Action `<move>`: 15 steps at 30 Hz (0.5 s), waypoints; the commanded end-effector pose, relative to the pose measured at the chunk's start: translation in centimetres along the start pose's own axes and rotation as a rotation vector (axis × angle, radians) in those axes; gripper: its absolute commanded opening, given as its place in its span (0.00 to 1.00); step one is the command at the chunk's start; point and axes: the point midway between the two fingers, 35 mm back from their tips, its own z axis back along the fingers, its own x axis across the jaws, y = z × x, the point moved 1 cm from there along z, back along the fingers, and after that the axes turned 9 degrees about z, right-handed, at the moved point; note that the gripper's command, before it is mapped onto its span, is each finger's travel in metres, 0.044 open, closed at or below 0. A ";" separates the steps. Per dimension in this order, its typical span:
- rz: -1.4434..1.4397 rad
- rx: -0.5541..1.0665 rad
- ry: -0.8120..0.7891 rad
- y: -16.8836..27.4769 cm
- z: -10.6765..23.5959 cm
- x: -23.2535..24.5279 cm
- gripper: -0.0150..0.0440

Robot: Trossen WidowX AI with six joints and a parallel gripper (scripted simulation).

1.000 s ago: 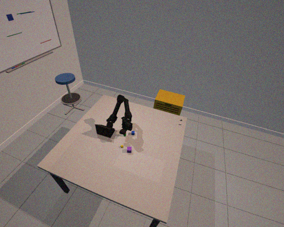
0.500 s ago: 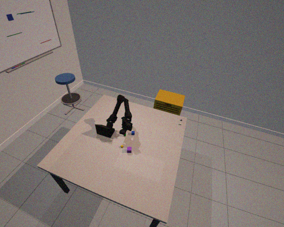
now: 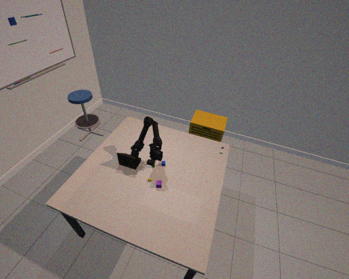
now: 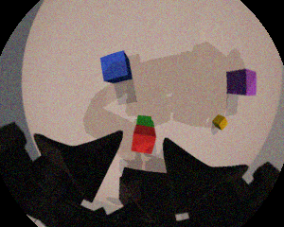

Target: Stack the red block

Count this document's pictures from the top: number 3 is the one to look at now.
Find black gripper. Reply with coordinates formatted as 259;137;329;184
146;153;155;166

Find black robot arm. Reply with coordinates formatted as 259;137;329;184
130;116;163;161

